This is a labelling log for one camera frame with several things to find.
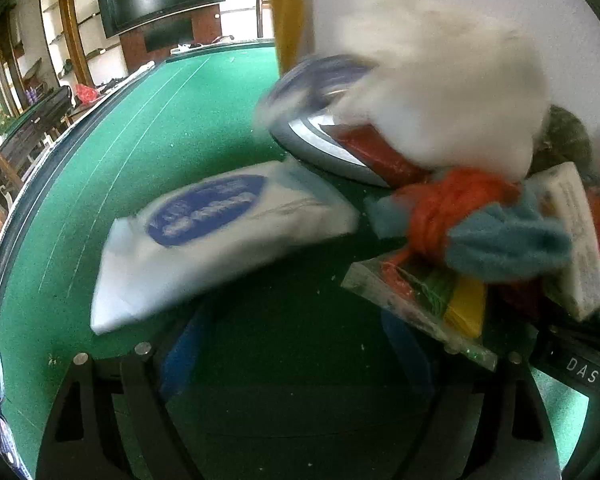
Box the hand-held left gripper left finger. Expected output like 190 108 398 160
37 310 211 480

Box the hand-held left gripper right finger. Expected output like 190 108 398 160
380 310 561 480

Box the white tissue pack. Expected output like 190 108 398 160
539 161 600 322

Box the blue cloth with red bag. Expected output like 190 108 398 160
364 165 573 282

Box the white fluffy cloth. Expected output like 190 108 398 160
330 0 553 183

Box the colour clay strips packet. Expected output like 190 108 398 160
340 254 499 372

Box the white packet with blue oval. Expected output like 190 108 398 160
90 159 362 336

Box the red foil packet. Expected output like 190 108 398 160
337 124 433 188

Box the dark green cloth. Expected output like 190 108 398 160
529 105 597 177

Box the round table centre panel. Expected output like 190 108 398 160
254 54 431 192

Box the dark side table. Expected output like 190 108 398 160
0 85 77 181

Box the red plastic bag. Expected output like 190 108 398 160
74 84 100 107

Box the wooden armchair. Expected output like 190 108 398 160
247 0 276 39

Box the yellow pillar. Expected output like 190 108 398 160
269 0 313 73

